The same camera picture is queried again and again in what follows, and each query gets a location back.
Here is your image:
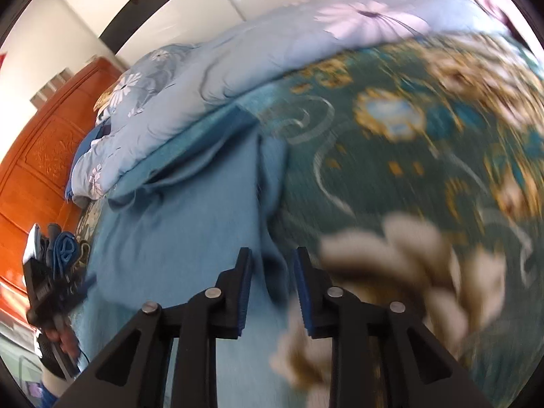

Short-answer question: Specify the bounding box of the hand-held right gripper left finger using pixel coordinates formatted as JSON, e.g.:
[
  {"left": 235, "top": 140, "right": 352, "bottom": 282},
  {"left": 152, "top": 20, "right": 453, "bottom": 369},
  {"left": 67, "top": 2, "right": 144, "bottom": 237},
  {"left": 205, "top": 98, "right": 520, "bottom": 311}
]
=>
[{"left": 64, "top": 246, "right": 254, "bottom": 408}]

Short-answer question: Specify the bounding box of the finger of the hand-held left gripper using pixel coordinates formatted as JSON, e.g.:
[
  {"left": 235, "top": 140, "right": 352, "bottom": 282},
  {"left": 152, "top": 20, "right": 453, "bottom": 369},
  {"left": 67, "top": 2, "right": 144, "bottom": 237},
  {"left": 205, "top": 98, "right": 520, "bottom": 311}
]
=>
[{"left": 63, "top": 274, "right": 100, "bottom": 304}]

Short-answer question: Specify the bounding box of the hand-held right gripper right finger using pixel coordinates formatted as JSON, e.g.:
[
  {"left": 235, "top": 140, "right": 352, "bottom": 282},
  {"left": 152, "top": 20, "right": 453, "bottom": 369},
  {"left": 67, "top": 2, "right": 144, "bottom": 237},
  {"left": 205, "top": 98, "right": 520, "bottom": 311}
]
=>
[{"left": 293, "top": 246, "right": 490, "bottom": 408}]

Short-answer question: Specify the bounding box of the blue knit sweater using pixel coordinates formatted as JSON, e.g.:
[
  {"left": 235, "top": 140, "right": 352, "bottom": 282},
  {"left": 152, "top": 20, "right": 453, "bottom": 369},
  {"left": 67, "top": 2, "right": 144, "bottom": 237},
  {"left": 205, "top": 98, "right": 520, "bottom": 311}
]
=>
[{"left": 87, "top": 129, "right": 307, "bottom": 408}]

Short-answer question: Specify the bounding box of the person's left hand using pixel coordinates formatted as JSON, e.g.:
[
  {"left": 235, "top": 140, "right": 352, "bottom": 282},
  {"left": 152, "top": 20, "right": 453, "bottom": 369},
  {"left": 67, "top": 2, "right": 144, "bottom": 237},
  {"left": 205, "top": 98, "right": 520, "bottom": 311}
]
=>
[{"left": 41, "top": 313, "right": 82, "bottom": 360}]

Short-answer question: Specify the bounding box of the wooden bed headboard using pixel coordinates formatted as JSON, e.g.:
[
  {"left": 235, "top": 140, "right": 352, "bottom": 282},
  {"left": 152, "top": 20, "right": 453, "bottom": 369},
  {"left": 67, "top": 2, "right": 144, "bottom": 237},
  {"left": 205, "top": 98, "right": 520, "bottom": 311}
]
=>
[{"left": 0, "top": 57, "right": 129, "bottom": 307}]

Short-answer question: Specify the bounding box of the blue pillow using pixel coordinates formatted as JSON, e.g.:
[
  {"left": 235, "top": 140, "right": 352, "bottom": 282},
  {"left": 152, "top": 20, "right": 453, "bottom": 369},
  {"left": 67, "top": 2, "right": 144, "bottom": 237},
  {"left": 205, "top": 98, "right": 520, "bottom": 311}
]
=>
[{"left": 65, "top": 124, "right": 112, "bottom": 201}]

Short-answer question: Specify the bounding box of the teal floral bedspread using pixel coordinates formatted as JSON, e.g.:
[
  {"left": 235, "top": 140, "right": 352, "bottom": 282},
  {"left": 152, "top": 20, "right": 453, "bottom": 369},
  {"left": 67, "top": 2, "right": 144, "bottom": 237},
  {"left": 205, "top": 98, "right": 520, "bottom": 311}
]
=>
[{"left": 75, "top": 33, "right": 544, "bottom": 408}]

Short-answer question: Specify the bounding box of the yellow printed pillow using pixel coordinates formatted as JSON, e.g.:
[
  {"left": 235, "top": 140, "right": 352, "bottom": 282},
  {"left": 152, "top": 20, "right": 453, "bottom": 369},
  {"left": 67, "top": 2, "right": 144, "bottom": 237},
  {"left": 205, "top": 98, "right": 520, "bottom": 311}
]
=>
[{"left": 93, "top": 87, "right": 120, "bottom": 116}]

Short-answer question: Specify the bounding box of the light blue daisy duvet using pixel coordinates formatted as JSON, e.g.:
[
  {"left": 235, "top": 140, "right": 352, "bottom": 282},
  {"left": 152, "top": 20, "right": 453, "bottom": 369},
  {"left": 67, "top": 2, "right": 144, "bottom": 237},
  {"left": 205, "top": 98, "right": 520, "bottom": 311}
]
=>
[{"left": 65, "top": 0, "right": 524, "bottom": 203}]

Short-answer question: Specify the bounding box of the white and black sliding wardrobe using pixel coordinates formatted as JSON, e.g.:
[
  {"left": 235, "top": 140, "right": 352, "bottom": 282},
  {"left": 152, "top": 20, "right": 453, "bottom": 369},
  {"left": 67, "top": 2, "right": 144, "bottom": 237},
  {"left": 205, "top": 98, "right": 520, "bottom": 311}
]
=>
[{"left": 97, "top": 0, "right": 384, "bottom": 69}]

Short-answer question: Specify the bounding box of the white wall vent panel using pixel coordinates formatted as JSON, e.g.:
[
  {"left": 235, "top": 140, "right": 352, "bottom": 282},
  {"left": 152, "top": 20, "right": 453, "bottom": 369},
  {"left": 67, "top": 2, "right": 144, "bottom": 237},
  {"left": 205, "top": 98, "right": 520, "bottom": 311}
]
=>
[{"left": 30, "top": 67, "right": 71, "bottom": 107}]

